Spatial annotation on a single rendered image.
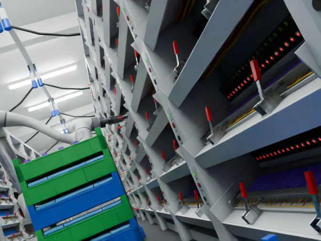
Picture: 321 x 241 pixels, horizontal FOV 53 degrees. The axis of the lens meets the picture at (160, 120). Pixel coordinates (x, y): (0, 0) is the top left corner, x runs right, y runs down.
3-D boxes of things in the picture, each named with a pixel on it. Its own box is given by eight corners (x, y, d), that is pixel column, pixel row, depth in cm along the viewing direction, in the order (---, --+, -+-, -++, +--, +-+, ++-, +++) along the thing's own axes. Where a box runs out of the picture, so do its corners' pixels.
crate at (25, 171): (18, 183, 102) (11, 159, 104) (37, 184, 122) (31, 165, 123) (107, 148, 107) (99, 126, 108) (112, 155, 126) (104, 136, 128)
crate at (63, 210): (34, 231, 99) (26, 207, 101) (51, 225, 119) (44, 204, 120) (125, 193, 104) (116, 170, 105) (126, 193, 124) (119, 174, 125)
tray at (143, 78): (149, 64, 109) (122, 36, 110) (136, 112, 167) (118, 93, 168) (189, 29, 115) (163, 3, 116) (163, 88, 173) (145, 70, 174)
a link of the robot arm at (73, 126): (91, 125, 227) (93, 137, 217) (69, 130, 224) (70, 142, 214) (88, 114, 220) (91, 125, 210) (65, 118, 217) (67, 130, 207)
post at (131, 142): (163, 230, 222) (76, 13, 253) (161, 229, 231) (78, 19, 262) (188, 219, 226) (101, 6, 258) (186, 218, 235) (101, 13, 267)
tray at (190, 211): (221, 232, 99) (190, 199, 100) (180, 221, 157) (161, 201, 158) (262, 185, 105) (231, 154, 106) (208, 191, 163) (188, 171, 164)
